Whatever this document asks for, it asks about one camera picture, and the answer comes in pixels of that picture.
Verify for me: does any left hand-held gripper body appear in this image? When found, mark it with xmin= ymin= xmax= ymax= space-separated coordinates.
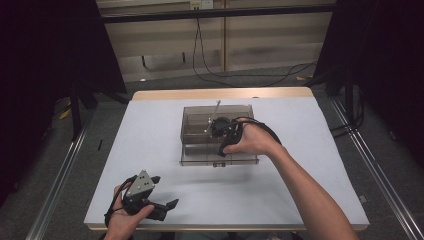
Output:
xmin=121 ymin=169 xmax=168 ymax=222

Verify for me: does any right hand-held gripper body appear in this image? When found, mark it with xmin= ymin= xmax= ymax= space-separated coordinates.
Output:
xmin=210 ymin=116 xmax=245 ymax=158

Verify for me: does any silver metal rod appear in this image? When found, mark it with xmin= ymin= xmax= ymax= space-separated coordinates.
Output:
xmin=205 ymin=99 xmax=222 ymax=133

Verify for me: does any smoky transparent drawer box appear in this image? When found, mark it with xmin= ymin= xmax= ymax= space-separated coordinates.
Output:
xmin=179 ymin=104 xmax=260 ymax=167

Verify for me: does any person's right hand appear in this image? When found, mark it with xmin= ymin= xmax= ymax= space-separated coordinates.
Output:
xmin=222 ymin=117 xmax=284 ymax=158

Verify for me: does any person's left hand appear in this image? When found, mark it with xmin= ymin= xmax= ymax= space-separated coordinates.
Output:
xmin=104 ymin=184 xmax=156 ymax=240

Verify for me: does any white table board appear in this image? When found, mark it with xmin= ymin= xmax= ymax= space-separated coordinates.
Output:
xmin=87 ymin=87 xmax=368 ymax=233

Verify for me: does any black horizontal bar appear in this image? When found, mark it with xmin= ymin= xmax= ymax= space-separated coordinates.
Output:
xmin=100 ymin=4 xmax=337 ymax=24

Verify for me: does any dark curtain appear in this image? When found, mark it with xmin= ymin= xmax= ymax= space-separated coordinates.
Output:
xmin=313 ymin=0 xmax=424 ymax=158
xmin=0 ymin=0 xmax=128 ymax=201

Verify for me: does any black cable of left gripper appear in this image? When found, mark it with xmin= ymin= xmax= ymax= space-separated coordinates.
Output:
xmin=104 ymin=174 xmax=138 ymax=229

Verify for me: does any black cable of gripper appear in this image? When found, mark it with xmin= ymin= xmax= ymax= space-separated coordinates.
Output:
xmin=104 ymin=174 xmax=138 ymax=229
xmin=232 ymin=116 xmax=283 ymax=146

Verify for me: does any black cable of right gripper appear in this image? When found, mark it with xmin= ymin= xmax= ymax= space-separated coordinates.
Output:
xmin=232 ymin=116 xmax=283 ymax=146

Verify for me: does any black floor cable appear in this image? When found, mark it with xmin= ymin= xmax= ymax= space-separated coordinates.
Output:
xmin=192 ymin=18 xmax=318 ymax=88

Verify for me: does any metal floor rail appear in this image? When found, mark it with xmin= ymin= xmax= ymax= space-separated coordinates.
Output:
xmin=329 ymin=99 xmax=424 ymax=240
xmin=25 ymin=126 xmax=88 ymax=240

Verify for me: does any white wall socket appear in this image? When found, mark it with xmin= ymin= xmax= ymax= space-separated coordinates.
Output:
xmin=189 ymin=0 xmax=214 ymax=10

